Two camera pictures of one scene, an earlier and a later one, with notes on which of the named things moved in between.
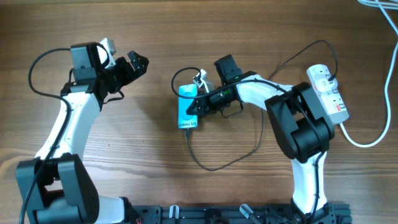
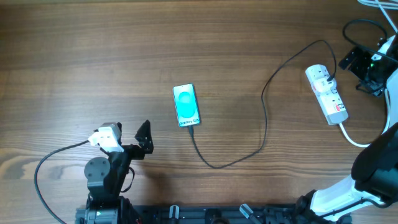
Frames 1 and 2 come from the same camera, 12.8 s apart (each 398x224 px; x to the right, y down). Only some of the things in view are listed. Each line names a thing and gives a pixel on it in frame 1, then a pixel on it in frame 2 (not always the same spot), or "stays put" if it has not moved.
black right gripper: x=206 y=105 → x=363 y=56
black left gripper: x=129 y=75 → x=145 y=145
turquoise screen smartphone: x=186 y=121 stays put
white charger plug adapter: x=323 y=84 stays put
